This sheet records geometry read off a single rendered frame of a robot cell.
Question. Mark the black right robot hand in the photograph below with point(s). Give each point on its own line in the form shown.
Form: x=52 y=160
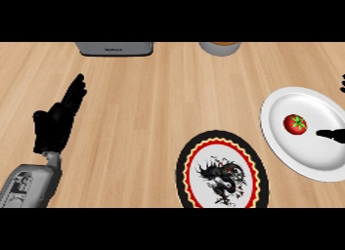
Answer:
x=342 y=134

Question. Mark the grey cup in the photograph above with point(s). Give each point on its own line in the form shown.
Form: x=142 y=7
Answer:
x=219 y=48

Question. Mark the plain white plate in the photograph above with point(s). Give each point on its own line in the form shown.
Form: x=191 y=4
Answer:
x=308 y=140

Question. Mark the grey appliance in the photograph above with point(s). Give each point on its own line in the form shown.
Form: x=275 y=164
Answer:
x=114 y=49

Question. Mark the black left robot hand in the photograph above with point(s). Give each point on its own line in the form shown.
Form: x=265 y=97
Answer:
x=53 y=125

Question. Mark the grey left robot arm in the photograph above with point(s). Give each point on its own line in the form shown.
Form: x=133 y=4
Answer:
x=28 y=185

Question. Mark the black-rimmed dragon print plate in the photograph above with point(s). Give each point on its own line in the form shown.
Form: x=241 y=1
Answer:
x=221 y=172

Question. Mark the red tomato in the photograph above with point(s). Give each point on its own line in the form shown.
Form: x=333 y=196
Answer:
x=295 y=124

